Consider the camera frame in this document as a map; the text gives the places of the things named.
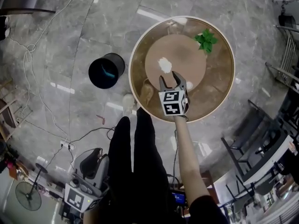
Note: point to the white power strip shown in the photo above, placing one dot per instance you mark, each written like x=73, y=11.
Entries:
x=67, y=145

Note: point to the person's left forearm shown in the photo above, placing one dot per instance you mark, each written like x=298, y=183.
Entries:
x=90, y=217

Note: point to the blue plastic scrap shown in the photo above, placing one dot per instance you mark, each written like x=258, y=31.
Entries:
x=108, y=73

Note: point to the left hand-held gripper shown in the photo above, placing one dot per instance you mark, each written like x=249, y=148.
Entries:
x=74, y=197

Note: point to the black waste bin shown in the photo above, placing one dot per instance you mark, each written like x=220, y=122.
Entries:
x=98, y=78

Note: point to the metal rack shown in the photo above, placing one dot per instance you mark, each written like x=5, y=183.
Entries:
x=287, y=52

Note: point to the black floor fan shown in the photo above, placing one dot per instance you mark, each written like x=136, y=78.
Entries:
x=28, y=196

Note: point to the small green potted plant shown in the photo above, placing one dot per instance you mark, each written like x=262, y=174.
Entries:
x=206, y=41

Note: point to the person's right forearm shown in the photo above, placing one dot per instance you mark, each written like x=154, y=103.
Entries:
x=187, y=153

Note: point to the round glass table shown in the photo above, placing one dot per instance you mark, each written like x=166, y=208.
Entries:
x=210, y=90

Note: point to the small black mesh bin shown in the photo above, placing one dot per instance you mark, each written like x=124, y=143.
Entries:
x=287, y=22

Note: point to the black metal shelf frame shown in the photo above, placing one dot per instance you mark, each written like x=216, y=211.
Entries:
x=252, y=134

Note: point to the person's left white shoe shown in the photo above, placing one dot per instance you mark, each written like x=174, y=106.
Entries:
x=128, y=101

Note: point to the person's black clothing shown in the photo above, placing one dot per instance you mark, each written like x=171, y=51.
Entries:
x=140, y=171

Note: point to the black device blue screen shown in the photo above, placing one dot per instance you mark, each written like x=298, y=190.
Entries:
x=178, y=198

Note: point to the pink scrap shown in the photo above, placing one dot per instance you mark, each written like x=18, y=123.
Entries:
x=101, y=119

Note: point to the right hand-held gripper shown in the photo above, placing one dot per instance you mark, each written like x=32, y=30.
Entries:
x=171, y=101

